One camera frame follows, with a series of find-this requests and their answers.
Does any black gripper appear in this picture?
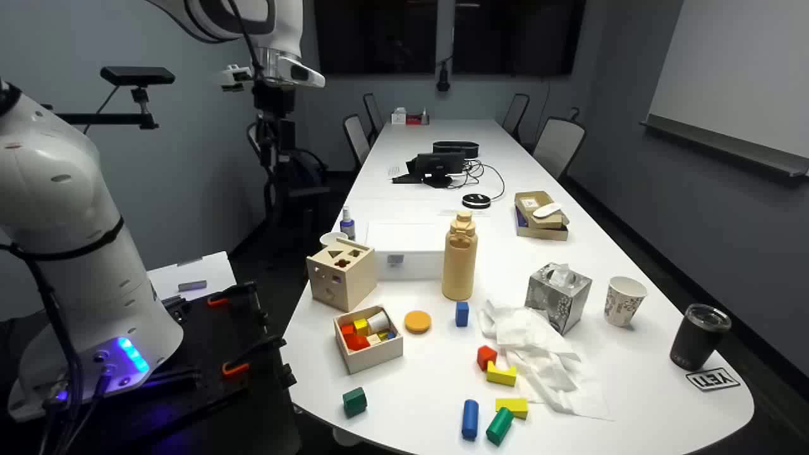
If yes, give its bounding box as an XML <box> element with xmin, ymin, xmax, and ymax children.
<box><xmin>250</xmin><ymin>80</ymin><xmax>300</xmax><ymax>171</ymax></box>

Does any orange wooden disc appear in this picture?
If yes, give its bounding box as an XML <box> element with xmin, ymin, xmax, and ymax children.
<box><xmin>403</xmin><ymin>309</ymin><xmax>434</xmax><ymax>335</ymax></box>

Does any flat white box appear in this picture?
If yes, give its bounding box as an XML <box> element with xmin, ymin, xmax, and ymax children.
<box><xmin>365</xmin><ymin>217</ymin><xmax>451</xmax><ymax>282</ymax></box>

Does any white cylinder in box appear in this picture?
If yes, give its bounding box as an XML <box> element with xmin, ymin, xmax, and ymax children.
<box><xmin>367</xmin><ymin>309</ymin><xmax>394</xmax><ymax>335</ymax></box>

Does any red block in box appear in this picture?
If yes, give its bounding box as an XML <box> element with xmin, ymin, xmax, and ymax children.
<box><xmin>338</xmin><ymin>320</ymin><xmax>371</xmax><ymax>354</ymax></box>

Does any small wooden box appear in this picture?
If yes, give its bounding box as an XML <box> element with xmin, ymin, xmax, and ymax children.
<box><xmin>332</xmin><ymin>304</ymin><xmax>407</xmax><ymax>377</ymax></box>

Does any open cardboard box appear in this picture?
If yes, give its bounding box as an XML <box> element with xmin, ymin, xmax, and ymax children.
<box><xmin>510</xmin><ymin>188</ymin><xmax>572</xmax><ymax>243</ymax></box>

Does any white item on cardboard box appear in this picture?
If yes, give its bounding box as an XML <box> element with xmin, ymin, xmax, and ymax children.
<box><xmin>530</xmin><ymin>200</ymin><xmax>565</xmax><ymax>222</ymax></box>

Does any marbled tissue box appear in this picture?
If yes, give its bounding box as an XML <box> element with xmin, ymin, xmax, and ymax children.
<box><xmin>523</xmin><ymin>261</ymin><xmax>594</xmax><ymax>334</ymax></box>

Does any grey conference chair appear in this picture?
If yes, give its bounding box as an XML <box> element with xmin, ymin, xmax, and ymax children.
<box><xmin>362</xmin><ymin>91</ymin><xmax>386</xmax><ymax>133</ymax></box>
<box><xmin>499</xmin><ymin>91</ymin><xmax>534</xmax><ymax>140</ymax></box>
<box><xmin>338</xmin><ymin>112</ymin><xmax>375</xmax><ymax>170</ymax></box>
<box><xmin>530</xmin><ymin>117</ymin><xmax>590</xmax><ymax>181</ymax></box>

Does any white paper sheet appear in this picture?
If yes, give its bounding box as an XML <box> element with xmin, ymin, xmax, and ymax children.
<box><xmin>144</xmin><ymin>247</ymin><xmax>240</xmax><ymax>306</ymax></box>

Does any wooden shape sorter cube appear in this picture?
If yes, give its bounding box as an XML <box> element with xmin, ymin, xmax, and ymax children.
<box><xmin>303</xmin><ymin>238</ymin><xmax>381</xmax><ymax>316</ymax></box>

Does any black flat device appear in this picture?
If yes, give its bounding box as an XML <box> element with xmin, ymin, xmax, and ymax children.
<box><xmin>429</xmin><ymin>140</ymin><xmax>482</xmax><ymax>160</ymax></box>

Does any black robot cart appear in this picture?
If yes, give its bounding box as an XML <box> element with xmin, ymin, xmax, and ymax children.
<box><xmin>123</xmin><ymin>281</ymin><xmax>293</xmax><ymax>431</ymax></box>

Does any black round puck device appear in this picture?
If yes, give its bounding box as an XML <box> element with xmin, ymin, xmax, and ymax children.
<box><xmin>461</xmin><ymin>189</ymin><xmax>492</xmax><ymax>212</ymax></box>

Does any tan plastic bottle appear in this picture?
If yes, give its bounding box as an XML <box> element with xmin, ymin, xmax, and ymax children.
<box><xmin>441</xmin><ymin>210</ymin><xmax>481</xmax><ymax>304</ymax></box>

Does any green wooden block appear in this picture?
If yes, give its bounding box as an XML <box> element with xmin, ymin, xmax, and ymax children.
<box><xmin>338</xmin><ymin>383</ymin><xmax>371</xmax><ymax>420</ymax></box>

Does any yellow rectangular block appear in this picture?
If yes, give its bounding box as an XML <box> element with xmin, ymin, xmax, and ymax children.
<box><xmin>482</xmin><ymin>361</ymin><xmax>522</xmax><ymax>388</ymax></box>
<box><xmin>492</xmin><ymin>395</ymin><xmax>534</xmax><ymax>421</ymax></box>

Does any white crumpled cloth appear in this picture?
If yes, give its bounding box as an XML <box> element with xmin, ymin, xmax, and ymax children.
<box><xmin>479</xmin><ymin>295</ymin><xmax>594</xmax><ymax>420</ymax></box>

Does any long blue cylinder block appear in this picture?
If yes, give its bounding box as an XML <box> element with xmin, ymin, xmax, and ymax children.
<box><xmin>458</xmin><ymin>397</ymin><xmax>482</xmax><ymax>443</ymax></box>

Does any black mug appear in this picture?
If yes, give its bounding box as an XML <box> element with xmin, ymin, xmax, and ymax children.
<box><xmin>667</xmin><ymin>301</ymin><xmax>735</xmax><ymax>371</ymax></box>

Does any black white label tag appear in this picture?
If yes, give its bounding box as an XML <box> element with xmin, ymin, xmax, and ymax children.
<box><xmin>682</xmin><ymin>367</ymin><xmax>743</xmax><ymax>395</ymax></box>

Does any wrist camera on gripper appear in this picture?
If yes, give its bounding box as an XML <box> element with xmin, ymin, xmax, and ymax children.
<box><xmin>271</xmin><ymin>52</ymin><xmax>329</xmax><ymax>91</ymax></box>

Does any black wall monitor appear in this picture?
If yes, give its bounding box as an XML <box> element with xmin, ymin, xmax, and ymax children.
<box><xmin>312</xmin><ymin>0</ymin><xmax>443</xmax><ymax>79</ymax></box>
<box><xmin>451</xmin><ymin>0</ymin><xmax>590</xmax><ymax>79</ymax></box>

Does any black camera on boom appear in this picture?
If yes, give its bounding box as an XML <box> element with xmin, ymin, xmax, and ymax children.
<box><xmin>98</xmin><ymin>66</ymin><xmax>179</xmax><ymax>88</ymax></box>

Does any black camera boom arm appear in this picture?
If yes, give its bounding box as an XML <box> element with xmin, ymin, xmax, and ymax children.
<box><xmin>55</xmin><ymin>84</ymin><xmax>165</xmax><ymax>133</ymax></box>

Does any black cable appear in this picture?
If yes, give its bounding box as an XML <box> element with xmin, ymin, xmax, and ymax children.
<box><xmin>461</xmin><ymin>156</ymin><xmax>508</xmax><ymax>201</ymax></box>

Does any wall whiteboard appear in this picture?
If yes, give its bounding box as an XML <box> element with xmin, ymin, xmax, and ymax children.
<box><xmin>643</xmin><ymin>0</ymin><xmax>809</xmax><ymax>179</ymax></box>

